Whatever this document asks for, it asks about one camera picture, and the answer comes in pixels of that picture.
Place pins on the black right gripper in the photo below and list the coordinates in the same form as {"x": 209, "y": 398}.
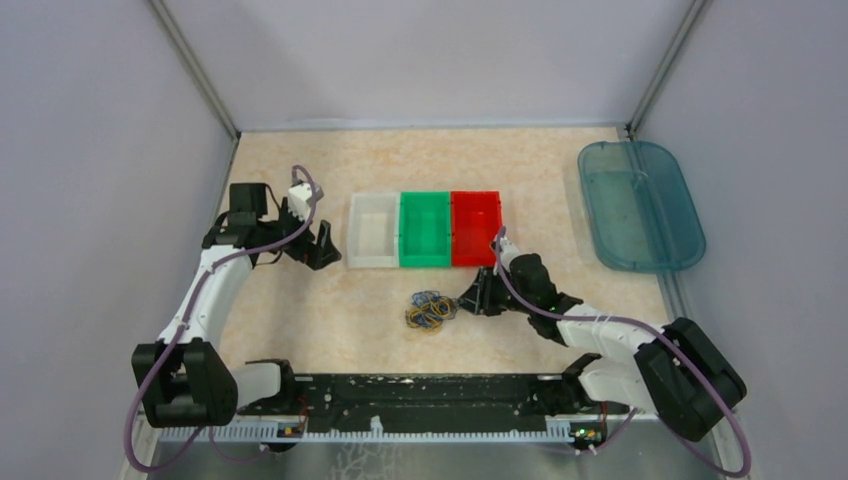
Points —
{"x": 479, "y": 296}

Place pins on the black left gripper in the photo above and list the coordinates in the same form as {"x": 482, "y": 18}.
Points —
{"x": 312, "y": 254}

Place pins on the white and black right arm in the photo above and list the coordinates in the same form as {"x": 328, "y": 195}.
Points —
{"x": 667, "y": 370}

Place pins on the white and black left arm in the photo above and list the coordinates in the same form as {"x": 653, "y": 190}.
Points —
{"x": 182, "y": 379}

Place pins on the white plastic bin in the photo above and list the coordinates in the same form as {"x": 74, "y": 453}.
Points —
{"x": 372, "y": 238}

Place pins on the red plastic bin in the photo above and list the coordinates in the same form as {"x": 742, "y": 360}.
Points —
{"x": 476, "y": 217}

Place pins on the green plastic bin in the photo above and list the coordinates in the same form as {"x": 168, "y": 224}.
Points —
{"x": 425, "y": 233}

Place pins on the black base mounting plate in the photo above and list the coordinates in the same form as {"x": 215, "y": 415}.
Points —
{"x": 448, "y": 403}

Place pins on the teal transparent plastic basin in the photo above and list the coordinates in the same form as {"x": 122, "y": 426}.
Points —
{"x": 641, "y": 214}

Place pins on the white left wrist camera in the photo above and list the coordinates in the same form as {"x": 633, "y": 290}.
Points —
{"x": 302, "y": 197}

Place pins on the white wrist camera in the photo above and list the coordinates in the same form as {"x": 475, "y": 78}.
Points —
{"x": 302, "y": 197}
{"x": 505, "y": 252}

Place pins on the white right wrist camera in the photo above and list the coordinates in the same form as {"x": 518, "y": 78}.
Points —
{"x": 505, "y": 252}

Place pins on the white slotted cable duct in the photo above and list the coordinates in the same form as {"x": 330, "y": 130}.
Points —
{"x": 271, "y": 432}

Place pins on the right aluminium frame post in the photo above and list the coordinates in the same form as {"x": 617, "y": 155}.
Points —
{"x": 693, "y": 16}

